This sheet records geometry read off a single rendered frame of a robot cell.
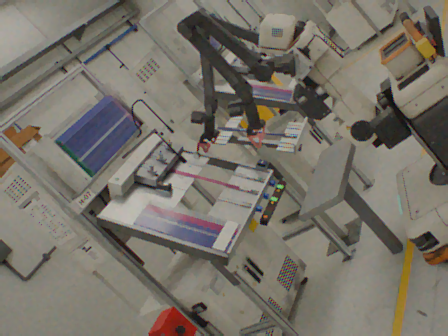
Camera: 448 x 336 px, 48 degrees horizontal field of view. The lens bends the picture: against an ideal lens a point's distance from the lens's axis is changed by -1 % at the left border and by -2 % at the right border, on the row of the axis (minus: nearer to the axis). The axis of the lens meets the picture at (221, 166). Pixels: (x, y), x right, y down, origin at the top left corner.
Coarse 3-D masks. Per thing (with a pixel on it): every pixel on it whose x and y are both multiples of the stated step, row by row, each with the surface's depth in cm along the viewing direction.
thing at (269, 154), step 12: (264, 156) 311; (276, 156) 311; (276, 168) 313; (288, 168) 314; (288, 180) 315; (300, 180) 317; (300, 192) 317; (324, 216) 321; (336, 228) 323; (348, 228) 330; (360, 228) 319; (348, 240) 318
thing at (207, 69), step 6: (210, 42) 265; (204, 60) 263; (204, 66) 264; (210, 66) 264; (204, 72) 265; (210, 72) 264; (204, 78) 265; (210, 78) 265; (204, 84) 266; (210, 84) 265; (204, 90) 267; (210, 90) 266; (204, 96) 267; (210, 96) 266; (204, 102) 267; (210, 102) 266; (216, 102) 271; (204, 108) 268; (216, 108) 270
